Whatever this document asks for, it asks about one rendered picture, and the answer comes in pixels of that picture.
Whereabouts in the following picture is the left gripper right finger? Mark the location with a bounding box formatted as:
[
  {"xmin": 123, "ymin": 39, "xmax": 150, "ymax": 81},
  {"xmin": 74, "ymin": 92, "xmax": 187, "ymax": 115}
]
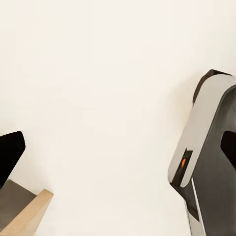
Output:
[{"xmin": 220, "ymin": 131, "xmax": 236, "ymax": 170}]

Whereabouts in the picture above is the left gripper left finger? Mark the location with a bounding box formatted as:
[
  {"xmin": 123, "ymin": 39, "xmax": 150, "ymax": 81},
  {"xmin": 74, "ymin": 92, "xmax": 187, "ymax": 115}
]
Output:
[{"xmin": 0, "ymin": 131, "xmax": 26, "ymax": 189}]

